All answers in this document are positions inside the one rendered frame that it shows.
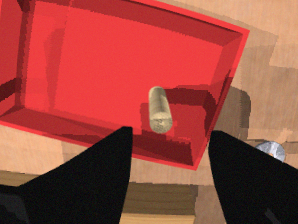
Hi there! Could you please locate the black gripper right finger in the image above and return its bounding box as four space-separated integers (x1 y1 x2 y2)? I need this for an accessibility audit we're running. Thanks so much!
208 130 298 224

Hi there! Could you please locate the grey metal washer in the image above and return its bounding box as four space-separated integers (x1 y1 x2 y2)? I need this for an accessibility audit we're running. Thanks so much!
255 141 285 162

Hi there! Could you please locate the light brown wooden board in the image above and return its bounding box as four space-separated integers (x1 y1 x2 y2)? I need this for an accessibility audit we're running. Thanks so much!
0 170 196 224

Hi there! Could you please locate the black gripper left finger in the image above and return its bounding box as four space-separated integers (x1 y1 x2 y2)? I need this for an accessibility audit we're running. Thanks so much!
0 126 133 224

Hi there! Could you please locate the red shallow tray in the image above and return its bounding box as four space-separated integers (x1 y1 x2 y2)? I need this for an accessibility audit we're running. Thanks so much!
0 0 250 171

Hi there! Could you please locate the tan wooden dowel pin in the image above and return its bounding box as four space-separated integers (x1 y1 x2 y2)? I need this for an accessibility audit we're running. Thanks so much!
149 86 173 133

